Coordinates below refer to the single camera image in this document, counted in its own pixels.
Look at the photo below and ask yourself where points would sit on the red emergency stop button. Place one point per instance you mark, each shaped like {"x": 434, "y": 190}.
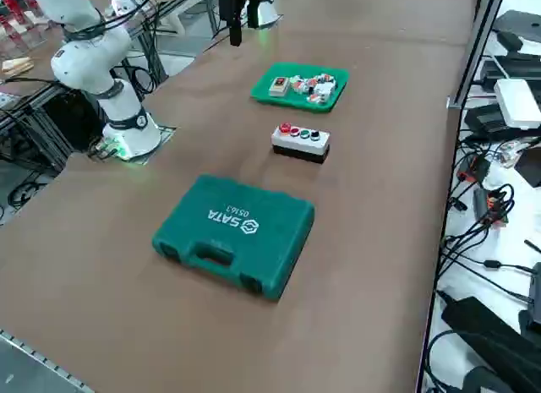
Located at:
{"x": 285, "y": 128}

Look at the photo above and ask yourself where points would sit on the white four-button control box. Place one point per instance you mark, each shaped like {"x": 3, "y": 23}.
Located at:
{"x": 301, "y": 147}

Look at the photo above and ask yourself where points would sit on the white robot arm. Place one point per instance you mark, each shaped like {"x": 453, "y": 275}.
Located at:
{"x": 122, "y": 110}
{"x": 268, "y": 13}

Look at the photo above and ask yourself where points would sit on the white flat plastic box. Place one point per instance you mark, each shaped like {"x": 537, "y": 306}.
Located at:
{"x": 517, "y": 103}

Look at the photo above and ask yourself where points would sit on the green plastic tray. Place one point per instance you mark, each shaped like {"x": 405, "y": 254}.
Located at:
{"x": 262, "y": 95}

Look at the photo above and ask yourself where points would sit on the green plastic tool case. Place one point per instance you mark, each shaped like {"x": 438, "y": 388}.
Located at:
{"x": 232, "y": 236}

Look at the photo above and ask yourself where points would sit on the wooden block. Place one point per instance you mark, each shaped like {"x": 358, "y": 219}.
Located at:
{"x": 17, "y": 66}

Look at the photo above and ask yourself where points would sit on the black dock device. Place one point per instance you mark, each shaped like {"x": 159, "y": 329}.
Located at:
{"x": 490, "y": 118}

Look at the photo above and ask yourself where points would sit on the black flat device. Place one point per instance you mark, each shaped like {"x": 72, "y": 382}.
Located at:
{"x": 520, "y": 23}

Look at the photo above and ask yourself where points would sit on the black power adapter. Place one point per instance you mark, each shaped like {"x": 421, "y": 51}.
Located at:
{"x": 486, "y": 329}

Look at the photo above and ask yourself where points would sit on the beige small switch box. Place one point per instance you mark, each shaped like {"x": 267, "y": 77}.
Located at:
{"x": 278, "y": 87}

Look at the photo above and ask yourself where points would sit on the small white switch part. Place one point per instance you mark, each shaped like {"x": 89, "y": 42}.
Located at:
{"x": 313, "y": 98}
{"x": 297, "y": 84}
{"x": 326, "y": 77}

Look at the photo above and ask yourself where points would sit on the white switch contact block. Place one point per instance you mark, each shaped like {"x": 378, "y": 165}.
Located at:
{"x": 324, "y": 90}

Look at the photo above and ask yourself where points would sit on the aluminium frame post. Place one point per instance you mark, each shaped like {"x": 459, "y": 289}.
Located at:
{"x": 477, "y": 50}

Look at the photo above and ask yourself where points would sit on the aluminium table edge rail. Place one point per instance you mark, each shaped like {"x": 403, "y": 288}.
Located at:
{"x": 38, "y": 359}

